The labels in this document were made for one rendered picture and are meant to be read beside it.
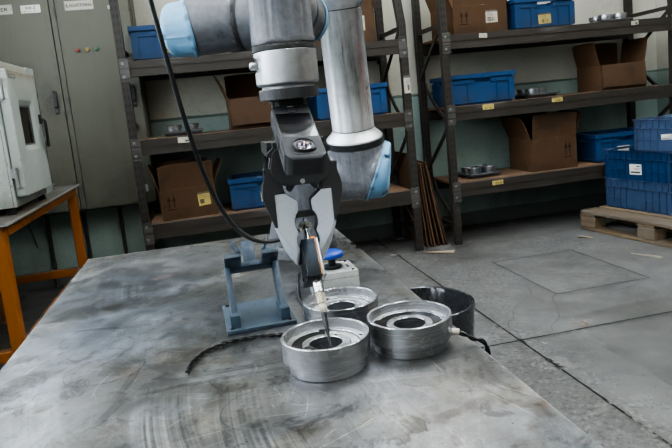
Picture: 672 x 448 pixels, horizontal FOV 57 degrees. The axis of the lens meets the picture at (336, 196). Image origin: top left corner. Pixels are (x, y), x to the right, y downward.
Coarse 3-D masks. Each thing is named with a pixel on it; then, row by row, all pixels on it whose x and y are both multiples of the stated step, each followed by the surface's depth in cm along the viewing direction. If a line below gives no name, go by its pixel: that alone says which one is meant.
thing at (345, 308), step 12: (336, 288) 91; (348, 288) 91; (360, 288) 90; (312, 300) 89; (336, 300) 89; (348, 300) 89; (372, 300) 84; (312, 312) 83; (336, 312) 81; (348, 312) 81; (360, 312) 82
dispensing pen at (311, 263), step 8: (304, 224) 76; (304, 232) 76; (304, 240) 74; (312, 240) 74; (304, 248) 74; (312, 248) 74; (304, 256) 73; (312, 256) 73; (304, 264) 73; (312, 264) 73; (304, 272) 74; (312, 272) 72; (320, 272) 72; (304, 280) 75; (312, 280) 74; (320, 280) 74; (320, 288) 73; (320, 296) 73; (320, 304) 72; (320, 312) 72; (328, 328) 72; (328, 336) 71
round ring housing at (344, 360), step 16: (320, 320) 79; (336, 320) 78; (352, 320) 77; (288, 336) 76; (320, 336) 76; (336, 336) 75; (368, 336) 72; (288, 352) 71; (304, 352) 69; (320, 352) 69; (336, 352) 69; (352, 352) 70; (368, 352) 72; (304, 368) 69; (320, 368) 69; (336, 368) 69; (352, 368) 71
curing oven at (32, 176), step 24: (0, 72) 254; (24, 72) 298; (0, 96) 254; (24, 96) 277; (0, 120) 255; (24, 120) 277; (0, 144) 256; (24, 144) 268; (48, 144) 299; (0, 168) 257; (24, 168) 263; (48, 168) 303; (0, 192) 258; (24, 192) 261; (48, 192) 310
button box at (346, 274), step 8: (336, 264) 101; (344, 264) 102; (352, 264) 102; (328, 272) 99; (336, 272) 98; (344, 272) 98; (352, 272) 98; (328, 280) 98; (336, 280) 98; (344, 280) 98; (352, 280) 99; (312, 288) 102; (328, 288) 98
